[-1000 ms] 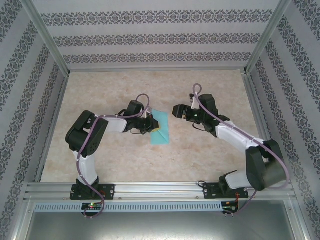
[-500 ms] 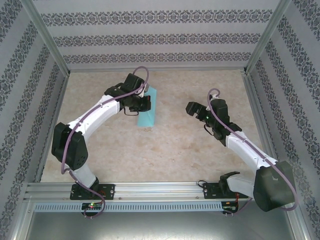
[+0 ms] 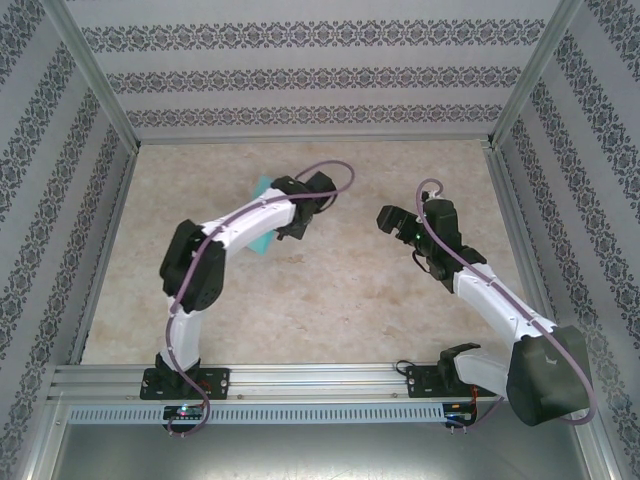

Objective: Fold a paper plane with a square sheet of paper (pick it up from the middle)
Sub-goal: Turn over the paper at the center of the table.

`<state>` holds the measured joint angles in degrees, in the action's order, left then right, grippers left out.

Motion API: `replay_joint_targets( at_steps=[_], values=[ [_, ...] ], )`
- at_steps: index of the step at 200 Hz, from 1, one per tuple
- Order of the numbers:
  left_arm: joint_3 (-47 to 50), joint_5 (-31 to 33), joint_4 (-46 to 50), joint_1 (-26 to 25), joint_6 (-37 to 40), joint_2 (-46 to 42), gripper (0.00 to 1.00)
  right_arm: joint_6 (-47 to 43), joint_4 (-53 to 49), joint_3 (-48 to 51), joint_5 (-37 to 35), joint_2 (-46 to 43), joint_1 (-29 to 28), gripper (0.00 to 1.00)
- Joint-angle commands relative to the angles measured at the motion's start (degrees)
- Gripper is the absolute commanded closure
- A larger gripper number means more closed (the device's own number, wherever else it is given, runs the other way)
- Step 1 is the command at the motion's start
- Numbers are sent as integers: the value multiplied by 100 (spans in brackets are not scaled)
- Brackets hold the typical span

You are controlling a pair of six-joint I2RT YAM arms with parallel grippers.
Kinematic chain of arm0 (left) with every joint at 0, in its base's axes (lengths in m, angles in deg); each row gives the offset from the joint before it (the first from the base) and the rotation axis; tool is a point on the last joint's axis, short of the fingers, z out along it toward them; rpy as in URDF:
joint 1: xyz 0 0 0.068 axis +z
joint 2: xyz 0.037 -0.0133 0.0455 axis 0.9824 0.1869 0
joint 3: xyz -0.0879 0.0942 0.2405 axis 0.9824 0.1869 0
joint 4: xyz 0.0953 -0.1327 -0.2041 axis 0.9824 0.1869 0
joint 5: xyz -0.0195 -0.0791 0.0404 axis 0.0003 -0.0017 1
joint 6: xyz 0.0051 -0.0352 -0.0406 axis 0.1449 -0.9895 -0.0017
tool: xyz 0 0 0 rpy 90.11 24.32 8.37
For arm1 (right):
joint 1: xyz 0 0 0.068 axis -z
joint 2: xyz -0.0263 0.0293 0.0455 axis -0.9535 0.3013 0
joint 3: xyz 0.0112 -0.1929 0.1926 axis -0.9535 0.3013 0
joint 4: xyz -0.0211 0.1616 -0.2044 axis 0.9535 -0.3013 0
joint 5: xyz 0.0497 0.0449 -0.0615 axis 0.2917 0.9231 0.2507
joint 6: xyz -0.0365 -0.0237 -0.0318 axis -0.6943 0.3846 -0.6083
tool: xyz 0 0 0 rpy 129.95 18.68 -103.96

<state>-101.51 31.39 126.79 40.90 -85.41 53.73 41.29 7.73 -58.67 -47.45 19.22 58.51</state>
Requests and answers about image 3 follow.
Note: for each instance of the aluminium side frame rail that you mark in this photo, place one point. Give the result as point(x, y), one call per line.
point(509, 200)
point(118, 200)

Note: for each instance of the aluminium lower frame beam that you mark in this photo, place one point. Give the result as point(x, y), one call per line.
point(42, 440)
point(595, 440)

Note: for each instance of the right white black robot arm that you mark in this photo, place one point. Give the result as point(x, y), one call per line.
point(540, 380)

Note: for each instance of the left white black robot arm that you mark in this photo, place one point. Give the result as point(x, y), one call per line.
point(190, 270)

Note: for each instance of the aluminium rear frame rail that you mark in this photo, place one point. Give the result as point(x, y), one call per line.
point(310, 138)

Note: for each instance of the aluminium frame post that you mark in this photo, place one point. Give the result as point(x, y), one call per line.
point(540, 65)
point(90, 60)

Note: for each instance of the grey metal sheet panel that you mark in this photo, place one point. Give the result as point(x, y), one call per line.
point(320, 455)

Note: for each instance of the aluminium mounting beam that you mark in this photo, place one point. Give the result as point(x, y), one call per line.
point(310, 380)

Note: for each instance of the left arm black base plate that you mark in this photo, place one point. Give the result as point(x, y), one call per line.
point(220, 380)

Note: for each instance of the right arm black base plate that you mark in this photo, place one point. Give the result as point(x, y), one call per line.
point(420, 382)

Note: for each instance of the teal paper sheet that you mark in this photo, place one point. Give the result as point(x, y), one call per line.
point(260, 245)

